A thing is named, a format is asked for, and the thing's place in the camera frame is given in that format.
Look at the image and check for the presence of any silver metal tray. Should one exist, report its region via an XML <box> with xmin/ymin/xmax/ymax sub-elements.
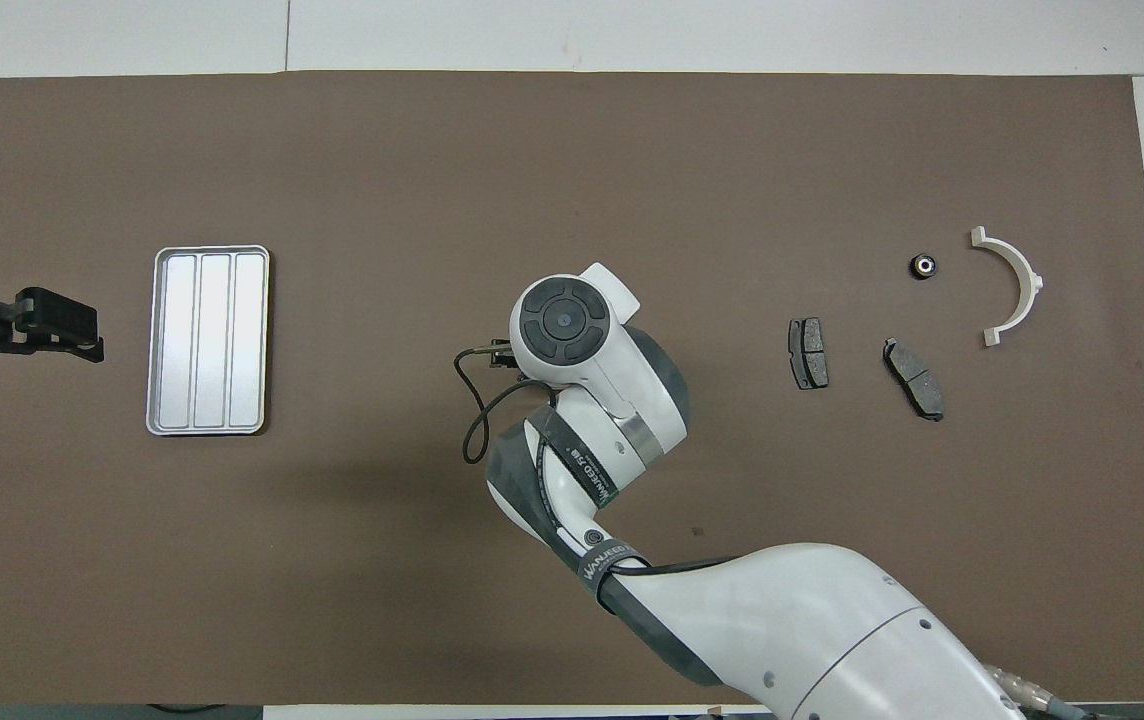
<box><xmin>145</xmin><ymin>245</ymin><xmax>271</xmax><ymax>437</ymax></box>

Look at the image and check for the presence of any brown table mat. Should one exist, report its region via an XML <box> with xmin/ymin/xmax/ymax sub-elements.
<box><xmin>0</xmin><ymin>70</ymin><xmax>1144</xmax><ymax>706</ymax></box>

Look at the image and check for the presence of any dark grey brake pad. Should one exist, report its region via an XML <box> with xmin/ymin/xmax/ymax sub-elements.
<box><xmin>882</xmin><ymin>337</ymin><xmax>946</xmax><ymax>422</ymax></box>
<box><xmin>787</xmin><ymin>317</ymin><xmax>830</xmax><ymax>391</ymax></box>

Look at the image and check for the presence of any white half ring bracket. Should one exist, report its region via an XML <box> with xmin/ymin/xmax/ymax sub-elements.
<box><xmin>969</xmin><ymin>226</ymin><xmax>1045</xmax><ymax>348</ymax></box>

